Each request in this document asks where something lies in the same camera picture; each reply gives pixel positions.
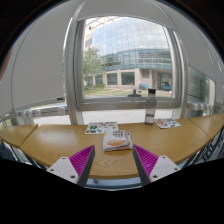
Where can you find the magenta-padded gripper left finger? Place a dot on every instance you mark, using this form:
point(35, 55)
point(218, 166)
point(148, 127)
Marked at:
point(64, 168)

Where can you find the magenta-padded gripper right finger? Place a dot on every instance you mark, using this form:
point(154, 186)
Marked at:
point(163, 166)

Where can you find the sticker sheet with red circle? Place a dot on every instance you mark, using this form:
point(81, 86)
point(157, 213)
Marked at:
point(167, 123)

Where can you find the sticker sheet with green mittens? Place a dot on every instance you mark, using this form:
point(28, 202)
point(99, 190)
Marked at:
point(101, 128)

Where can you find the single white power socket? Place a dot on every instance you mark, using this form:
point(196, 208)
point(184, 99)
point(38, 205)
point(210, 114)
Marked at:
point(61, 111)

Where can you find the clear grey drink bottle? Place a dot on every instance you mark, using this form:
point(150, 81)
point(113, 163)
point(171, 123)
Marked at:
point(150, 110)

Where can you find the white socket row by window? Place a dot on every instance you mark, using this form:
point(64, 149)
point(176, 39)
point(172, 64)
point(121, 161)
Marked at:
point(200, 106)

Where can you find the white socket cluster on rail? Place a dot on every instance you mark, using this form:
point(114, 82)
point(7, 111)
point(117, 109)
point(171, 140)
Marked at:
point(27, 115)

